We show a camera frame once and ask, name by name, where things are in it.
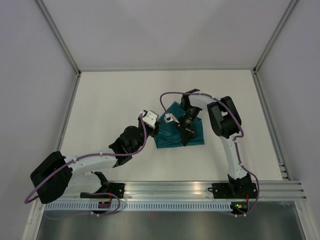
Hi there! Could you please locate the right aluminium frame post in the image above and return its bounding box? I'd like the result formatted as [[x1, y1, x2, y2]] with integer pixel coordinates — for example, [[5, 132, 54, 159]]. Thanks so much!
[[251, 0, 300, 75]]

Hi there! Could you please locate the teal cloth napkin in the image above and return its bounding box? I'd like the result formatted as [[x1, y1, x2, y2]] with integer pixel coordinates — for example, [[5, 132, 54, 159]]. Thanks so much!
[[154, 101, 205, 149]]

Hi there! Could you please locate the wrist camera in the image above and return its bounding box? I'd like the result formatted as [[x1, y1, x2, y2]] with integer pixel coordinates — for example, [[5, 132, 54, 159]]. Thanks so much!
[[139, 110, 159, 129], [164, 112, 179, 124]]

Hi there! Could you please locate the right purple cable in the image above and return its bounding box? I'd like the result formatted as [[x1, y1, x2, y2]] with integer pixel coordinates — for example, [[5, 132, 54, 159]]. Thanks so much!
[[159, 91, 260, 218]]

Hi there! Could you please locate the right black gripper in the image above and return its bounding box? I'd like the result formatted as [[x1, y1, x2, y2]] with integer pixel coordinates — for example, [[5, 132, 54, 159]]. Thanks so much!
[[174, 106, 201, 146]]

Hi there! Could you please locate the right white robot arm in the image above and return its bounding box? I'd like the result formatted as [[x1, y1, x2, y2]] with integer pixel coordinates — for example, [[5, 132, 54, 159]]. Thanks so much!
[[175, 89, 259, 200]]

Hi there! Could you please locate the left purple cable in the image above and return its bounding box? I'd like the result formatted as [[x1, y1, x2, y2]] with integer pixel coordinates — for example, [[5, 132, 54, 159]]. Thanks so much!
[[24, 117, 148, 221]]

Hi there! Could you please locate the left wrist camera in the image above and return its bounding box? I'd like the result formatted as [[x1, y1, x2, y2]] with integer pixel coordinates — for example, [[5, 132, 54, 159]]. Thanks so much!
[[139, 110, 159, 129]]

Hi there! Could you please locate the purple cable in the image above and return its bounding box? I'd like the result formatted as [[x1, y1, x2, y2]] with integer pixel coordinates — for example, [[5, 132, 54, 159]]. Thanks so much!
[[159, 91, 260, 218], [24, 117, 148, 221]]

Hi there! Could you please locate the left aluminium frame post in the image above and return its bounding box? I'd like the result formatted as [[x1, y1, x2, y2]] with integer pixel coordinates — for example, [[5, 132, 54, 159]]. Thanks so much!
[[34, 0, 81, 76]]

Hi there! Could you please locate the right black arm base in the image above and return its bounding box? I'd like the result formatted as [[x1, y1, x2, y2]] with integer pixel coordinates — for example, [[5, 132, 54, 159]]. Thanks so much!
[[207, 182, 258, 200]]

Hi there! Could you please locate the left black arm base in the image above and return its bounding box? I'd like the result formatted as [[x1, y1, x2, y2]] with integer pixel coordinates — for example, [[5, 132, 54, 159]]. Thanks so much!
[[80, 182, 125, 199]]

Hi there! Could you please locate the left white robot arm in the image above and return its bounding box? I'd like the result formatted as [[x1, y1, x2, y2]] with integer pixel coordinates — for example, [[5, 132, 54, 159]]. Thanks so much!
[[24, 117, 161, 204]]

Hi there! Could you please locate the aluminium mounting rail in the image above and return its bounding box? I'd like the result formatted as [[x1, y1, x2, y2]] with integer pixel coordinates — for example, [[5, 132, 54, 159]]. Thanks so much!
[[34, 181, 308, 201]]

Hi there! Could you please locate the aluminium frame post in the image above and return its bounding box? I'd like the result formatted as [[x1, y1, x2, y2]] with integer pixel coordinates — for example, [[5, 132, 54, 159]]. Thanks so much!
[[251, 0, 300, 75], [34, 0, 81, 76]]

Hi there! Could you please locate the white slotted cable duct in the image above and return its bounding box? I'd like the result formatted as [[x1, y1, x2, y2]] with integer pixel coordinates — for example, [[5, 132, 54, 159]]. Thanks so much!
[[46, 200, 232, 212]]

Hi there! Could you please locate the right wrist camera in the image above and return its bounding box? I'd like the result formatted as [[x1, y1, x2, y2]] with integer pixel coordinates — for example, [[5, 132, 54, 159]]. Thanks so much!
[[164, 112, 179, 124]]

